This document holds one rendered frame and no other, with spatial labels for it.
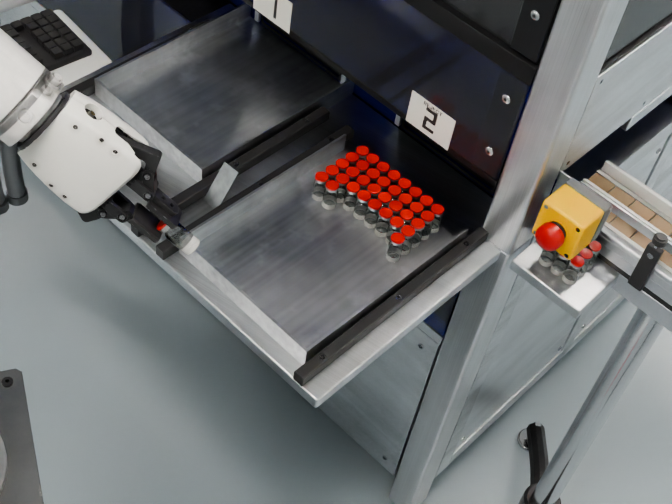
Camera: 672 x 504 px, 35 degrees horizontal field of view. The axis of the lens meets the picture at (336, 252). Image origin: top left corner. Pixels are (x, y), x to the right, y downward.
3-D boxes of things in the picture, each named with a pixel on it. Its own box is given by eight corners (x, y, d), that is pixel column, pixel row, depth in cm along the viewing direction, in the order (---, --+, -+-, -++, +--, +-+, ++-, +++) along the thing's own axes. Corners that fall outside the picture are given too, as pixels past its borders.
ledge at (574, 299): (561, 223, 169) (564, 215, 168) (627, 271, 164) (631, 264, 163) (508, 267, 162) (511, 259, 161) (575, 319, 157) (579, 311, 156)
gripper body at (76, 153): (75, 66, 108) (158, 139, 112) (15, 123, 112) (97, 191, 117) (54, 101, 102) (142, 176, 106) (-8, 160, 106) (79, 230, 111)
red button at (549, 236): (544, 229, 152) (552, 211, 149) (566, 245, 151) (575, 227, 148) (528, 242, 150) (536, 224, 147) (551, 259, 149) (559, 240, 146)
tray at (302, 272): (342, 149, 171) (344, 133, 169) (463, 244, 161) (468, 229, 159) (179, 252, 154) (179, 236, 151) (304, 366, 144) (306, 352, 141)
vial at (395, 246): (392, 249, 159) (397, 229, 155) (403, 258, 158) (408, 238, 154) (382, 256, 158) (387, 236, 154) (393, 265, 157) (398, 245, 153)
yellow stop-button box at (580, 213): (558, 209, 158) (572, 176, 152) (597, 237, 155) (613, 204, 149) (528, 234, 154) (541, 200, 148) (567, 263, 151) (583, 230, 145)
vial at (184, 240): (202, 237, 116) (173, 212, 114) (198, 248, 114) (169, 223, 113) (188, 247, 117) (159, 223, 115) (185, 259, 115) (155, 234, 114)
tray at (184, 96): (248, 15, 190) (250, -1, 188) (352, 93, 180) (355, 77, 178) (95, 95, 172) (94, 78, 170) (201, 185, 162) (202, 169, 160)
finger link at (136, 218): (119, 184, 113) (166, 224, 116) (100, 201, 115) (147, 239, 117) (112, 201, 111) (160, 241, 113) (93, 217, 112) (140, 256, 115)
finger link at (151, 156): (157, 127, 108) (166, 174, 111) (83, 129, 108) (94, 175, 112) (154, 133, 107) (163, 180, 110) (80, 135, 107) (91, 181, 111)
